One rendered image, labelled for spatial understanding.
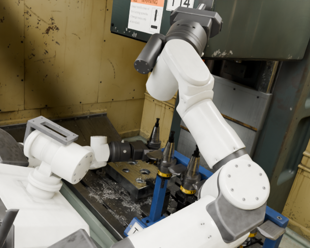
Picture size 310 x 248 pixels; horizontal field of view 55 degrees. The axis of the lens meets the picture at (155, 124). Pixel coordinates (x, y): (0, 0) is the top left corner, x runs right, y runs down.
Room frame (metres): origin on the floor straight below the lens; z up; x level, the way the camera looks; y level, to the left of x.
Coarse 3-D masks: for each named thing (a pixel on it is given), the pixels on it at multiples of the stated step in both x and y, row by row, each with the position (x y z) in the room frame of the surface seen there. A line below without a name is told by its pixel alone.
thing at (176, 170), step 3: (174, 165) 0.88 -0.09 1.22; (177, 165) 0.88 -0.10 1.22; (180, 165) 0.89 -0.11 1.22; (183, 165) 0.89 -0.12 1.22; (168, 168) 0.86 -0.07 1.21; (171, 168) 0.86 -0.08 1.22; (174, 168) 0.86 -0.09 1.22; (177, 168) 0.86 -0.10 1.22; (180, 168) 0.87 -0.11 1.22; (183, 168) 0.87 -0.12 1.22; (171, 171) 0.84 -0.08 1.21; (174, 171) 0.84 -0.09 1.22; (177, 171) 0.84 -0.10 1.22; (180, 171) 0.85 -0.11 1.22; (174, 174) 0.83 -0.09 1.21; (177, 174) 0.83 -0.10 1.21; (180, 174) 0.83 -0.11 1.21
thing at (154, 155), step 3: (159, 150) 0.98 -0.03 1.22; (147, 153) 0.94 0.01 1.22; (150, 153) 0.94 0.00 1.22; (153, 153) 0.94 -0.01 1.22; (156, 153) 0.95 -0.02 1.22; (159, 153) 0.95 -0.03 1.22; (162, 153) 0.96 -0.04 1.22; (150, 156) 0.92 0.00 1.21; (153, 156) 0.92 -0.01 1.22; (156, 156) 0.92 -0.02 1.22; (153, 159) 0.91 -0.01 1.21; (156, 159) 0.90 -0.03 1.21
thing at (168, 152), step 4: (168, 140) 0.90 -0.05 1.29; (168, 144) 0.89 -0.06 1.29; (172, 144) 0.89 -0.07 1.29; (164, 148) 0.90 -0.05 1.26; (168, 148) 0.88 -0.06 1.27; (172, 148) 0.89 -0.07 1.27; (164, 152) 0.89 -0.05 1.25; (168, 152) 0.88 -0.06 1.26; (172, 152) 0.89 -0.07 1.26; (164, 156) 0.88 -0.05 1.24; (168, 156) 0.88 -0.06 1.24; (172, 156) 0.89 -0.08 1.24; (164, 160) 0.88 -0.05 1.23; (168, 160) 0.88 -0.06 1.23; (172, 160) 0.89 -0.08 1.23
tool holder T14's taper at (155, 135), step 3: (159, 126) 1.17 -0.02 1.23; (153, 129) 1.16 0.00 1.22; (156, 129) 1.15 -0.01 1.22; (153, 132) 1.15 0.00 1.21; (156, 132) 1.15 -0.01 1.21; (153, 135) 1.15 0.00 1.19; (156, 135) 1.15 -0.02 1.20; (150, 138) 1.16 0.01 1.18; (153, 138) 1.15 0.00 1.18; (156, 138) 1.15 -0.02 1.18; (153, 141) 1.15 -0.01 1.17; (156, 141) 1.15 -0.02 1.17
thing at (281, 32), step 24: (120, 0) 1.08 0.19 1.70; (216, 0) 0.80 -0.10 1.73; (240, 0) 0.87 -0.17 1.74; (264, 0) 0.96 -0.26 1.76; (288, 0) 1.06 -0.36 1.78; (120, 24) 1.07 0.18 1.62; (168, 24) 0.90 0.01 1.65; (240, 24) 0.89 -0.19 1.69; (264, 24) 0.98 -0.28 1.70; (288, 24) 1.10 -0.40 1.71; (216, 48) 0.83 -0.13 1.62; (240, 48) 0.91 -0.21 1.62; (264, 48) 1.02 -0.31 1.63; (288, 48) 1.14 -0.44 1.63
